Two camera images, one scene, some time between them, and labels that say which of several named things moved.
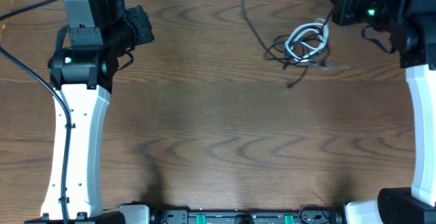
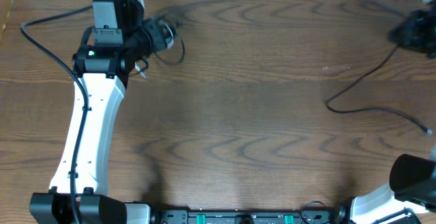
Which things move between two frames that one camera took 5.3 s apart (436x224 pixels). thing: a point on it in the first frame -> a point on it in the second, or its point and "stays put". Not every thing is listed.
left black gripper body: (144, 24) -> (159, 34)
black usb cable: (302, 52) -> (164, 62)
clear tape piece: (334, 67) stays put
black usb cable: (243, 13) -> (430, 133)
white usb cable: (306, 39) -> (169, 43)
